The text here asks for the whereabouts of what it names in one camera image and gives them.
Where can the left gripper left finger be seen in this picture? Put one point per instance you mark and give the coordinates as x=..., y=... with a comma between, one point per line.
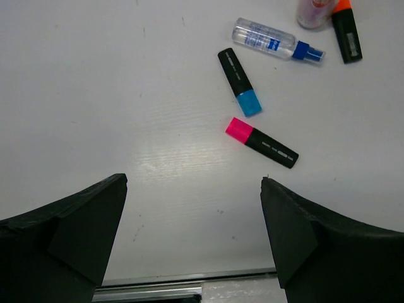
x=60, y=252

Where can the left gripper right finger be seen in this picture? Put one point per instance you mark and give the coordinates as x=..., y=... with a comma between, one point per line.
x=323, y=256

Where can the pink cap highlighter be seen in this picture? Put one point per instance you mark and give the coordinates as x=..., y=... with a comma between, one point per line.
x=261, y=143

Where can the blue cap highlighter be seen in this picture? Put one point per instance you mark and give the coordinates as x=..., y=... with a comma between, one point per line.
x=239, y=83

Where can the clear blue spray bottle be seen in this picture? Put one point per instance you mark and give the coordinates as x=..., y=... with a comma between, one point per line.
x=274, y=42

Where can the orange cap highlighter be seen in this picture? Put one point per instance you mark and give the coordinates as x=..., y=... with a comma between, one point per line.
x=345, y=28

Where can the pink glue bottle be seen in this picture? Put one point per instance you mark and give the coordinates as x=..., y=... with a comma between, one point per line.
x=312, y=14

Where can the metal table rail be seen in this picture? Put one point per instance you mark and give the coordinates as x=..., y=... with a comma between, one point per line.
x=257, y=285

